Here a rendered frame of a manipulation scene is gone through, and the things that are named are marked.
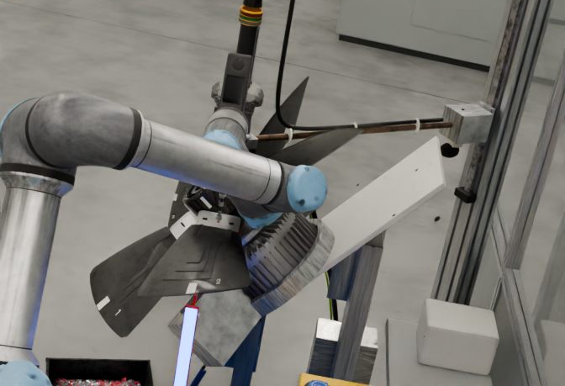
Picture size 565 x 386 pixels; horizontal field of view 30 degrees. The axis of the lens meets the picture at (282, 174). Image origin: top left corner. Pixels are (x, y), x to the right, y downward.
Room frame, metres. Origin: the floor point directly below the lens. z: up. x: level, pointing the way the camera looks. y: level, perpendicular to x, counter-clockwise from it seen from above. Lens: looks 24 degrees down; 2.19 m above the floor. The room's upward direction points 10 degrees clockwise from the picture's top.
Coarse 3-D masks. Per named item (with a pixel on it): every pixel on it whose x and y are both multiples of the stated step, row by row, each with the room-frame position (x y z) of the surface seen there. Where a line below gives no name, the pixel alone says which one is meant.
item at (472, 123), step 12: (444, 108) 2.31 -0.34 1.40; (456, 108) 2.29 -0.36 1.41; (468, 108) 2.31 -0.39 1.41; (480, 108) 2.32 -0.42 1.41; (492, 108) 2.31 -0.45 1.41; (444, 120) 2.30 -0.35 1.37; (456, 120) 2.27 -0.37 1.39; (468, 120) 2.26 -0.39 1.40; (480, 120) 2.28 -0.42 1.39; (444, 132) 2.29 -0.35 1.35; (456, 132) 2.26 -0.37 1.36; (468, 132) 2.26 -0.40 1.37; (480, 132) 2.28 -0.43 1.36
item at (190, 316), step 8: (192, 312) 1.60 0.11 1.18; (184, 320) 1.60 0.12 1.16; (192, 320) 1.60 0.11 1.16; (184, 328) 1.60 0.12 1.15; (192, 328) 1.60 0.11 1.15; (184, 336) 1.60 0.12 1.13; (192, 336) 1.60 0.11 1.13; (184, 344) 1.60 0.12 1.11; (192, 344) 1.60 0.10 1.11; (184, 352) 1.60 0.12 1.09; (184, 360) 1.60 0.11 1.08; (184, 368) 1.60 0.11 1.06; (176, 376) 1.60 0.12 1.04; (184, 376) 1.60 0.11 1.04; (176, 384) 1.60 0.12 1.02; (184, 384) 1.60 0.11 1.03
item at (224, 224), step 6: (204, 210) 1.98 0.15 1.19; (198, 216) 1.95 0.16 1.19; (204, 216) 1.96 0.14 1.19; (210, 216) 1.96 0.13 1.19; (222, 216) 1.97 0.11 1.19; (228, 216) 1.98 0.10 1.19; (234, 216) 1.98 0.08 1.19; (198, 222) 1.93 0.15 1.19; (204, 222) 1.94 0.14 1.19; (210, 222) 1.94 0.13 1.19; (216, 222) 1.95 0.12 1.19; (222, 222) 1.95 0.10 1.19; (228, 222) 1.95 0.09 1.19; (234, 222) 1.96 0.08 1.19; (222, 228) 1.93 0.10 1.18; (228, 228) 1.93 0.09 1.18; (234, 228) 1.94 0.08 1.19
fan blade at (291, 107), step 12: (300, 84) 2.23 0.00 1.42; (288, 96) 2.21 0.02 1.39; (300, 96) 2.29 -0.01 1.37; (288, 108) 2.25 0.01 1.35; (276, 120) 2.20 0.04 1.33; (288, 120) 2.28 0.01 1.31; (264, 132) 2.17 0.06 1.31; (276, 132) 2.23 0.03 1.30; (264, 144) 2.18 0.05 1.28; (276, 144) 2.24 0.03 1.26; (264, 156) 2.19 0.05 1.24
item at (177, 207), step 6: (180, 186) 2.32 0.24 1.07; (186, 186) 2.26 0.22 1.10; (180, 192) 2.29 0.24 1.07; (180, 198) 2.27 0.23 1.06; (174, 204) 2.30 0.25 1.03; (180, 204) 2.26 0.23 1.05; (174, 210) 2.29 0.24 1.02; (180, 210) 2.26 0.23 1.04; (186, 210) 2.22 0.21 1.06; (180, 216) 2.25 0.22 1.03; (168, 222) 2.30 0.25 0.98; (174, 222) 2.27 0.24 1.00
